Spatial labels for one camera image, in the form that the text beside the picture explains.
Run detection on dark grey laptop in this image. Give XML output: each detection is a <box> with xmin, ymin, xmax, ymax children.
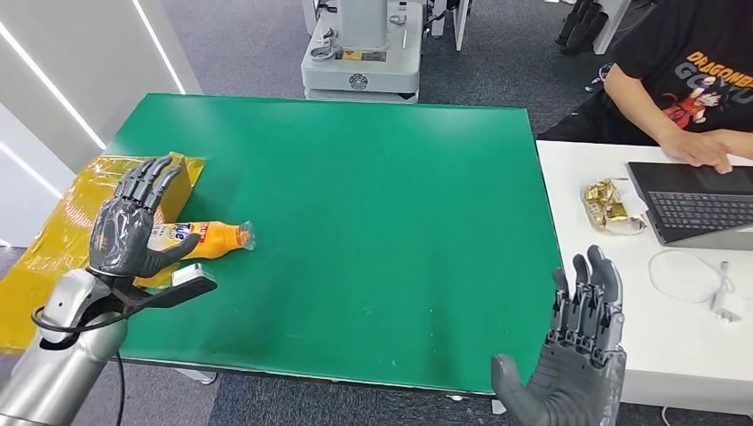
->
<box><xmin>626</xmin><ymin>162</ymin><xmax>753</xmax><ymax>253</ymax></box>

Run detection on orange plastic bottle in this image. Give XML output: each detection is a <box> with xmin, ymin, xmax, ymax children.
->
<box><xmin>147</xmin><ymin>220</ymin><xmax>257</xmax><ymax>261</ymax></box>

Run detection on gold foil snack packet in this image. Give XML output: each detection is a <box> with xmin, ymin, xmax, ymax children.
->
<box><xmin>581</xmin><ymin>177</ymin><xmax>650</xmax><ymax>238</ymax></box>

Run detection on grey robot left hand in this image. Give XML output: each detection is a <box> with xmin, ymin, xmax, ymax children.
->
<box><xmin>88</xmin><ymin>155</ymin><xmax>202</xmax><ymax>279</ymax></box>

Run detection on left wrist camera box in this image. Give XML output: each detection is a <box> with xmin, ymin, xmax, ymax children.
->
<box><xmin>111</xmin><ymin>263</ymin><xmax>218</xmax><ymax>311</ymax></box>

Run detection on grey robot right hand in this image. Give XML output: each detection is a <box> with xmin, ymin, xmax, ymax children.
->
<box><xmin>491</xmin><ymin>245</ymin><xmax>628</xmax><ymax>426</ymax></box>

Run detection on yellow taped cardboard box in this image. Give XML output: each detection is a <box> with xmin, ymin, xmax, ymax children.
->
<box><xmin>0</xmin><ymin>151</ymin><xmax>207</xmax><ymax>354</ymax></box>

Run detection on white furniture leg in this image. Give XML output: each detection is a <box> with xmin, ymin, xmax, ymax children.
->
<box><xmin>431</xmin><ymin>0</ymin><xmax>471</xmax><ymax>51</ymax></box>

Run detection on black stand legs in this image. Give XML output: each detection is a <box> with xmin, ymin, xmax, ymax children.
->
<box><xmin>555</xmin><ymin>0</ymin><xmax>610</xmax><ymax>57</ymax></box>

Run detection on person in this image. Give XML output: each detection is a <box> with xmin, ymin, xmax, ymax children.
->
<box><xmin>538</xmin><ymin>0</ymin><xmax>753</xmax><ymax>175</ymax></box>

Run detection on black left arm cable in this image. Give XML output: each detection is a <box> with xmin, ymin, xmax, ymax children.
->
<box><xmin>30</xmin><ymin>305</ymin><xmax>128</xmax><ymax>426</ymax></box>

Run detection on thin white charging cable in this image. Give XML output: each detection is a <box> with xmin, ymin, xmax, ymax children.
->
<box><xmin>647</xmin><ymin>250</ymin><xmax>736</xmax><ymax>305</ymax></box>

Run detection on white desk post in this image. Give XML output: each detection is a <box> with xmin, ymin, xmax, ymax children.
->
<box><xmin>592</xmin><ymin>0</ymin><xmax>633</xmax><ymax>55</ymax></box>

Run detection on white charger plug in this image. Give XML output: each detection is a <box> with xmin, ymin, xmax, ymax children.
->
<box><xmin>709</xmin><ymin>290</ymin><xmax>747</xmax><ymax>325</ymax></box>

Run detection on person's right hand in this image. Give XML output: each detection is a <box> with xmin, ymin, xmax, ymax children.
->
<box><xmin>658</xmin><ymin>128</ymin><xmax>735</xmax><ymax>175</ymax></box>

